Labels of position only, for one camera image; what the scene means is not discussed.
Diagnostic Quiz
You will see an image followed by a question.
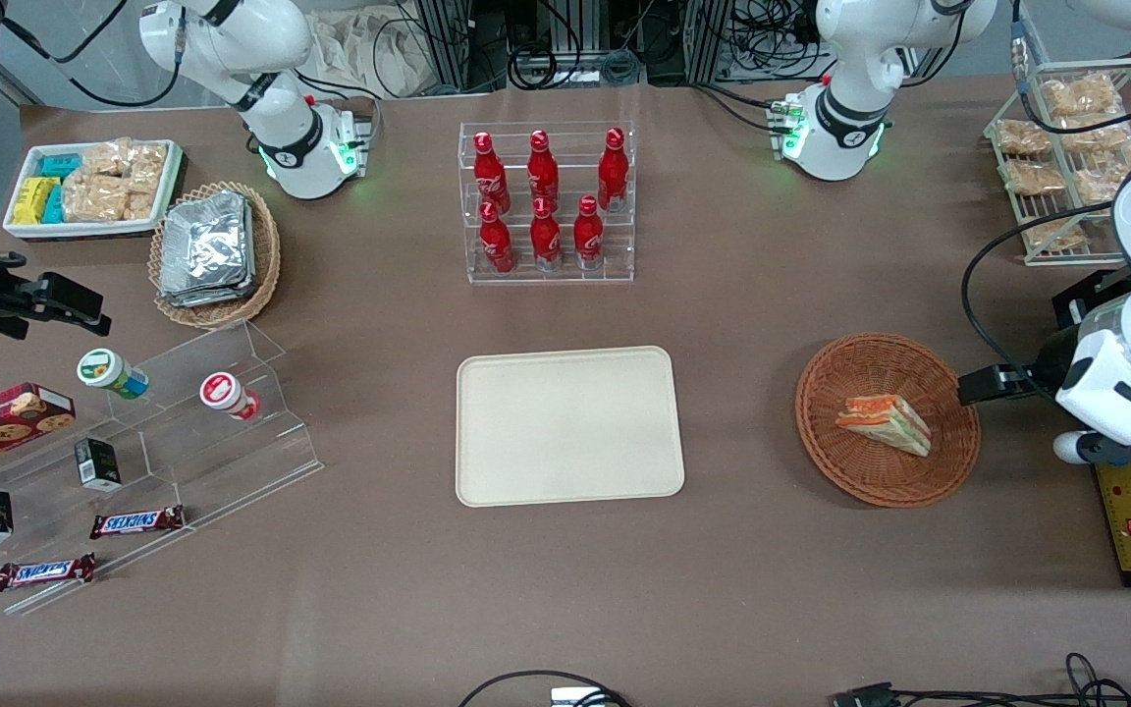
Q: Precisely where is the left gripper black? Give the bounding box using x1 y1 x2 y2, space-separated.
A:
958 329 1083 407

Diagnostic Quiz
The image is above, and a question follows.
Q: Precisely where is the triangle sandwich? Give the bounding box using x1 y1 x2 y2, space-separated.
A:
835 394 933 459

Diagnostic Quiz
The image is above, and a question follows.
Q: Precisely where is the white rectangular snack tray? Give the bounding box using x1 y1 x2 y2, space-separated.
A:
2 139 184 242

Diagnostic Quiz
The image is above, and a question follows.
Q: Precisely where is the brown round wicker basket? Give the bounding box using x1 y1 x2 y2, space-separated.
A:
794 333 982 509

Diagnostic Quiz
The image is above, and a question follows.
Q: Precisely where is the light tan wicker basket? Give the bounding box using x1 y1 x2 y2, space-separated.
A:
148 182 282 330

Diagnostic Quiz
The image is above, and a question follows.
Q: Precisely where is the beige plastic tray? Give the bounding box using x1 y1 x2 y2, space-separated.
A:
455 345 686 509

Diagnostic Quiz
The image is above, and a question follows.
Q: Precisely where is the green lid white cup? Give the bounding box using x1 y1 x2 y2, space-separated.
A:
76 348 150 400

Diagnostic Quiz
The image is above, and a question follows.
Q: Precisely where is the yellow snack pack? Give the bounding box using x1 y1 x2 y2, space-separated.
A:
13 177 61 225

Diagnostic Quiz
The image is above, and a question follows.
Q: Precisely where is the silver foil pouch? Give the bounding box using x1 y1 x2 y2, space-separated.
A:
158 280 257 308
161 191 254 296

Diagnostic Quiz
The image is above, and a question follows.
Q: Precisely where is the red tartan cookie box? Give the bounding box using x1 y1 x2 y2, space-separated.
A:
0 382 77 480

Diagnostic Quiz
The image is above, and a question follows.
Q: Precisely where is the clear bagged fried snack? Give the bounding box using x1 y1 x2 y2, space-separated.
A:
997 120 1052 158
1002 160 1067 197
1076 142 1131 202
1022 221 1087 251
1037 74 1121 119
1061 116 1131 153

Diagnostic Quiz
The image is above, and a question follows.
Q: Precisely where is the red lid white cup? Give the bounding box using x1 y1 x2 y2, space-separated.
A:
199 371 262 421

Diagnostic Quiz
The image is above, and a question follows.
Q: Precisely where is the clear acrylic stepped shelf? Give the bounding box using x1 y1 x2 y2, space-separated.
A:
0 319 324 618

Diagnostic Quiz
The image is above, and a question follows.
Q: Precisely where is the brown Snickers bar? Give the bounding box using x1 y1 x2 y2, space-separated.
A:
89 505 186 540
0 553 97 592

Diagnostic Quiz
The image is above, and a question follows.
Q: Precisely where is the white crumpled cloth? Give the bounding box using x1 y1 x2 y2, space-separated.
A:
305 8 429 99

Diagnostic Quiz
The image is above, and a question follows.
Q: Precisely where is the red cola bottle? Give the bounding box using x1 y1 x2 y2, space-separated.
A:
573 194 606 271
530 196 563 272
597 127 630 212
527 129 561 207
479 201 515 274
472 131 511 212

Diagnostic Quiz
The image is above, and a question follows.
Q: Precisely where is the clear acrylic bottle rack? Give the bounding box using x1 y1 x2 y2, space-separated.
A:
458 121 637 286

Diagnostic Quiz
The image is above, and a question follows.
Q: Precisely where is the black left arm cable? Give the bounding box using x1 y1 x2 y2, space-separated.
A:
961 201 1131 404

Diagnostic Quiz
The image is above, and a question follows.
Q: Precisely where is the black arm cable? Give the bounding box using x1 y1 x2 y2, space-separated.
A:
961 201 1131 404
0 0 184 109

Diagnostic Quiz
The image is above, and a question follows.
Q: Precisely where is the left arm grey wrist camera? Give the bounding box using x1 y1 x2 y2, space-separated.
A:
1053 430 1111 465

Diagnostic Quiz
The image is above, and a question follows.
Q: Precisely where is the white wire rack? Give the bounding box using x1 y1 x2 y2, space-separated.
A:
983 57 1131 268

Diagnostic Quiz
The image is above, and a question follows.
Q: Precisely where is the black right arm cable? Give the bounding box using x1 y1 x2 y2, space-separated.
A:
0 0 184 109

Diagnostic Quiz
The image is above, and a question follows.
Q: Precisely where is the black coiled cable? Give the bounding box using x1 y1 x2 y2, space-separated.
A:
1064 653 1131 707

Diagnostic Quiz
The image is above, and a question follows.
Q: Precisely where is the black cable with grey plug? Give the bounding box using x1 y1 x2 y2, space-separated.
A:
1010 0 1131 136

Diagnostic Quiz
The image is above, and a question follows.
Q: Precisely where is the black cable connector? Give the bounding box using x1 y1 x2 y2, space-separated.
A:
831 682 898 707

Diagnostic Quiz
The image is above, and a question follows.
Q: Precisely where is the black cable bundle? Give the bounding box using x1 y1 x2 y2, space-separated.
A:
732 0 822 80

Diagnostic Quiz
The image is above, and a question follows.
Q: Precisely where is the aluminium frame post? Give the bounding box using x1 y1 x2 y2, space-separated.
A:
688 0 733 84
418 0 473 94

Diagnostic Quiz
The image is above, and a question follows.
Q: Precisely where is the black looped cable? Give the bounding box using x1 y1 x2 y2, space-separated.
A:
458 671 630 707

